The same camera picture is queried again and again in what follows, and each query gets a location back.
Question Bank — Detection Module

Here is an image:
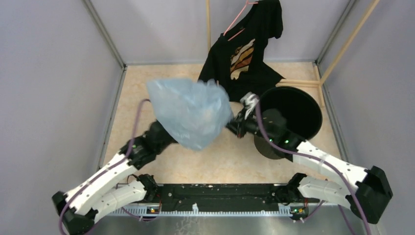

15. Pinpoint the black printed t-shirt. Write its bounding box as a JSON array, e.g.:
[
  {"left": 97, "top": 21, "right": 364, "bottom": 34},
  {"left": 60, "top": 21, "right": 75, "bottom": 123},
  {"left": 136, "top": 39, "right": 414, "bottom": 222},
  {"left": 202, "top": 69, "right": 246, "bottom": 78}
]
[{"left": 198, "top": 0, "right": 283, "bottom": 102}]

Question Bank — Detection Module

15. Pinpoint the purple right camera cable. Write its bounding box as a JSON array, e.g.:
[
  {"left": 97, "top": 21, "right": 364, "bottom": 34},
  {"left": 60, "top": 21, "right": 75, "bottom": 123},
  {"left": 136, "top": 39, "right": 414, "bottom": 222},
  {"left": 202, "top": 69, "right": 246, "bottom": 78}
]
[{"left": 254, "top": 100, "right": 372, "bottom": 235}]

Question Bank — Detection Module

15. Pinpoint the black ribbed trash bin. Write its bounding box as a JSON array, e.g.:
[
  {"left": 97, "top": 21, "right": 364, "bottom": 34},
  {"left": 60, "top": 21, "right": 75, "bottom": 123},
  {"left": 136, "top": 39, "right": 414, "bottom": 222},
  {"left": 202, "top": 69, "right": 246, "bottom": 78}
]
[{"left": 260, "top": 86, "right": 323, "bottom": 140}]

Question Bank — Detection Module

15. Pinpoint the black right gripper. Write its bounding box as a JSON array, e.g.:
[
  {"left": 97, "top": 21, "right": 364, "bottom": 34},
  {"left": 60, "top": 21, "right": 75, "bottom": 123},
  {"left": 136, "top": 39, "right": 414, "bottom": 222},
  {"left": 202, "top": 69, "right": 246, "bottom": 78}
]
[{"left": 222, "top": 107, "right": 276, "bottom": 143}]

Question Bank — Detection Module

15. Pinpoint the wooden clothes rack frame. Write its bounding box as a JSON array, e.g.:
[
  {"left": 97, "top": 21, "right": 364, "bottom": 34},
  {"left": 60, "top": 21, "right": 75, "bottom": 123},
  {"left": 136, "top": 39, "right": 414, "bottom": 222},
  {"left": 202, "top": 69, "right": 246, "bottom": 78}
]
[{"left": 205, "top": 0, "right": 381, "bottom": 108}]

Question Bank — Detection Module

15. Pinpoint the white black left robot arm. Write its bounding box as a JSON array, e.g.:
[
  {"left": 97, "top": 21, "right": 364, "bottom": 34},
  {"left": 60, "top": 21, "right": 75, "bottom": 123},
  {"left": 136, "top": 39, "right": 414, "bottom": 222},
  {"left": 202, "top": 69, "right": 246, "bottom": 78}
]
[{"left": 52, "top": 121, "right": 176, "bottom": 235}]

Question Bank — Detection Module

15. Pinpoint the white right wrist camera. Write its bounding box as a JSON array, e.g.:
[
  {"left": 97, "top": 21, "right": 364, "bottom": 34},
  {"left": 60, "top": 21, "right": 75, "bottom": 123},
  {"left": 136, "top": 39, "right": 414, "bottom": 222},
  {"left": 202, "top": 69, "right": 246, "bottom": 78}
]
[{"left": 240, "top": 92, "right": 260, "bottom": 119}]

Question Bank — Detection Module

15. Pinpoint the light blue plastic trash bag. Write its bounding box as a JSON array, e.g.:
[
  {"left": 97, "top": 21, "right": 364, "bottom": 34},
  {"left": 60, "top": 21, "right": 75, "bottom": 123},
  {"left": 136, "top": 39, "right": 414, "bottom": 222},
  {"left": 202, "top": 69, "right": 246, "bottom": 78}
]
[{"left": 146, "top": 78, "right": 234, "bottom": 151}]

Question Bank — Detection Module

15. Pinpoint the pink clothes hanger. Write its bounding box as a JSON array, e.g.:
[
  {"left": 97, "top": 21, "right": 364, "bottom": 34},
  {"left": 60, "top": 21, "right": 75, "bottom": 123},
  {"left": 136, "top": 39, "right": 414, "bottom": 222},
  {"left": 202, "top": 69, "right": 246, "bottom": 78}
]
[{"left": 223, "top": 0, "right": 260, "bottom": 42}]

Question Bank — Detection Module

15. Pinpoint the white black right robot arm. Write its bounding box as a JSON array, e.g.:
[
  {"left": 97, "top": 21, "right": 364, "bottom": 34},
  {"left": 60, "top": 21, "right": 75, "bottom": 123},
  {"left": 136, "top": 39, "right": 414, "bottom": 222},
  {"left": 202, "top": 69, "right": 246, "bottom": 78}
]
[{"left": 226, "top": 109, "right": 393, "bottom": 224}]

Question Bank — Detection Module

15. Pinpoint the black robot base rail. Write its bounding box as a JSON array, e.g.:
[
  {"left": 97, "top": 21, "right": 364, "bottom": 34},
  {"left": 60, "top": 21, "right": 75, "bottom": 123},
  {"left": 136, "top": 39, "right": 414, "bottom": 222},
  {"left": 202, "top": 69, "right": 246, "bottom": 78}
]
[{"left": 140, "top": 184, "right": 319, "bottom": 212}]

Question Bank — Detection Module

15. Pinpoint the white toothed cable duct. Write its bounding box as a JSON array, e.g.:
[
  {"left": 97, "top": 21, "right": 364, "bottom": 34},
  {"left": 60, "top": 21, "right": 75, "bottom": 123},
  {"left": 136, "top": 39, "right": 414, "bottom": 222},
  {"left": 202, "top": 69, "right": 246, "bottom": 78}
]
[{"left": 109, "top": 204, "right": 305, "bottom": 218}]

